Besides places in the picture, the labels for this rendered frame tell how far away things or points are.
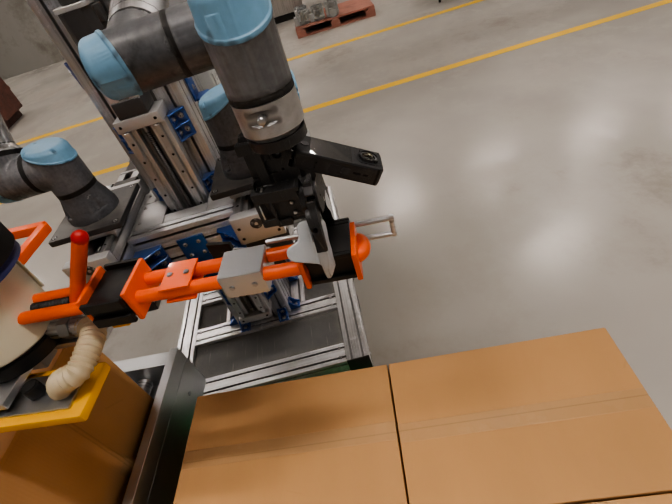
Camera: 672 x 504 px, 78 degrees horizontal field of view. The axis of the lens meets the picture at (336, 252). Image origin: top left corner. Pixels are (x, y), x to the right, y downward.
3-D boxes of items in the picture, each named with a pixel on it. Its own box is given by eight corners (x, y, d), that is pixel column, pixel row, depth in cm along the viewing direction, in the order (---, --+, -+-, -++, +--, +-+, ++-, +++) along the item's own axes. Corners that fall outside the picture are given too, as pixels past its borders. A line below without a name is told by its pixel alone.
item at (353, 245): (307, 289, 60) (296, 265, 57) (309, 255, 66) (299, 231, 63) (363, 279, 59) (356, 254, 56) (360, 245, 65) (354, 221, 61)
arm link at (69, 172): (86, 189, 115) (53, 146, 107) (42, 202, 116) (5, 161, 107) (99, 168, 124) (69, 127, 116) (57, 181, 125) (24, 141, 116)
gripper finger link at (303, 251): (298, 281, 59) (281, 221, 56) (338, 275, 58) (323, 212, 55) (294, 291, 56) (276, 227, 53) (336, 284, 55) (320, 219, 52)
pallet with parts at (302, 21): (298, 39, 604) (291, 15, 582) (294, 27, 664) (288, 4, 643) (378, 14, 597) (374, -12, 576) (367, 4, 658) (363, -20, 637)
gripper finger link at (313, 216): (318, 245, 57) (303, 184, 54) (331, 243, 57) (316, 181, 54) (313, 257, 53) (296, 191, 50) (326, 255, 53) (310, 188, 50)
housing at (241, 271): (227, 301, 63) (215, 281, 60) (235, 269, 68) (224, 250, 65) (271, 293, 62) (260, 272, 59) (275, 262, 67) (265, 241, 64)
